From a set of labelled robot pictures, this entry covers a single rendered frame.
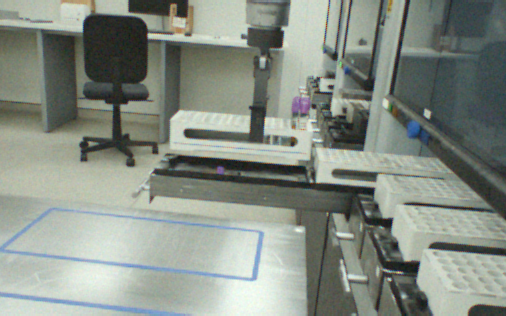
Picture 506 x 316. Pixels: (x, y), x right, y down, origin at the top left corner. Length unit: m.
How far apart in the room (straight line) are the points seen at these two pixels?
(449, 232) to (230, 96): 3.93
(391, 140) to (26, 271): 0.80
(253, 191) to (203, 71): 3.64
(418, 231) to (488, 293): 0.16
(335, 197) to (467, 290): 0.45
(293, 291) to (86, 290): 0.25
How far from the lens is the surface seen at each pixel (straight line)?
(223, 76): 4.55
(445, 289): 0.60
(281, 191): 0.98
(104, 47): 3.40
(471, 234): 0.78
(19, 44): 5.13
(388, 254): 0.75
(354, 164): 0.99
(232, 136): 1.07
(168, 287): 0.60
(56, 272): 0.65
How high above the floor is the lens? 1.15
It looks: 18 degrees down
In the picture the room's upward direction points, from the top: 5 degrees clockwise
